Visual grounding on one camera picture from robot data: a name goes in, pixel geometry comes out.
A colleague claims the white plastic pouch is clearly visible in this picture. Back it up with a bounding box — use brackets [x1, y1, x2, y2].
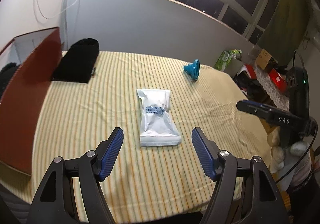
[136, 88, 181, 147]

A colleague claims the black fuzzy glove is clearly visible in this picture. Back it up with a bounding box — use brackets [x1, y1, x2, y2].
[0, 62, 19, 98]

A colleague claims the right hand in white glove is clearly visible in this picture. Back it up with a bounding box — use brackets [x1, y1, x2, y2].
[267, 126, 312, 191]

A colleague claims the red package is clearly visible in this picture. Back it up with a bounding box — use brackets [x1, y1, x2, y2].
[268, 69, 287, 93]

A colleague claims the yellow striped tablecloth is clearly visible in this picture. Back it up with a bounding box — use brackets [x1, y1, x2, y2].
[1, 51, 271, 223]

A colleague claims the brown cardboard box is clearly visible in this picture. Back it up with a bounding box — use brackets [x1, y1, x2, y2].
[255, 49, 272, 70]

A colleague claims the blue silicone funnel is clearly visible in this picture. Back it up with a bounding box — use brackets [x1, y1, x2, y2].
[183, 59, 200, 81]

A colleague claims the black fabric pouch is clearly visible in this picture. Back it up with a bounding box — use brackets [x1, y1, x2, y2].
[52, 38, 100, 84]

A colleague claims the green tissue pack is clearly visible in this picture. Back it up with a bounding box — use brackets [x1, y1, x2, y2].
[214, 49, 242, 72]

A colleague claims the dark red cardboard box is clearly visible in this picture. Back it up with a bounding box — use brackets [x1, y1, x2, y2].
[1, 27, 62, 176]

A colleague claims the black camera box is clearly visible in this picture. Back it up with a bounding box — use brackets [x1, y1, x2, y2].
[286, 67, 310, 118]

